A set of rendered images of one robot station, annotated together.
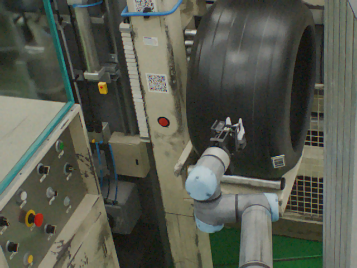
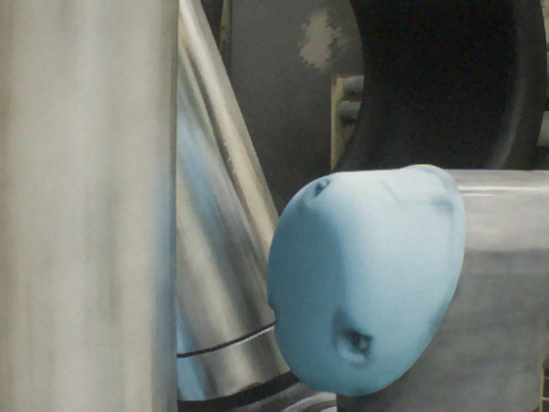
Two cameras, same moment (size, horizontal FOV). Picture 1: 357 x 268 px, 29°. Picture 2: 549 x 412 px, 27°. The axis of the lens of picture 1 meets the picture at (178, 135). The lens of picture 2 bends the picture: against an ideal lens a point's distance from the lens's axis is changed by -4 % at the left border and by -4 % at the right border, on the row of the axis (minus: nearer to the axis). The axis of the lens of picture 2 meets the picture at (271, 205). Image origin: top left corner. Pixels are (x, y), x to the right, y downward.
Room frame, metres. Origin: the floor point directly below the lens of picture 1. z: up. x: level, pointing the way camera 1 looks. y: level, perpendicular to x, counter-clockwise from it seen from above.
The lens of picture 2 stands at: (0.73, -1.00, 1.09)
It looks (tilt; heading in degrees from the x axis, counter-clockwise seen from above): 3 degrees down; 33
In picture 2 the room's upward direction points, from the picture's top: straight up
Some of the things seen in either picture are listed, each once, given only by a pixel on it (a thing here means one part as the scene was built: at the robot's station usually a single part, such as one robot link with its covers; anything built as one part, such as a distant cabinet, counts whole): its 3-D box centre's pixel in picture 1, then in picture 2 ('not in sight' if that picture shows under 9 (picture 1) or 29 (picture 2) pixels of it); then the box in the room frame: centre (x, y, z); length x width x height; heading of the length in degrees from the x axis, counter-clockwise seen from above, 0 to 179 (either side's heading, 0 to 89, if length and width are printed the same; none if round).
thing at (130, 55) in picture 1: (139, 82); not in sight; (2.05, 0.11, 1.19); 0.05 x 0.04 x 0.48; 155
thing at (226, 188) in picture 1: (234, 191); not in sight; (1.82, -0.17, 0.83); 0.36 x 0.09 x 0.06; 65
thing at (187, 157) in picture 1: (197, 146); not in sight; (2.02, -0.06, 0.90); 0.40 x 0.03 x 0.10; 155
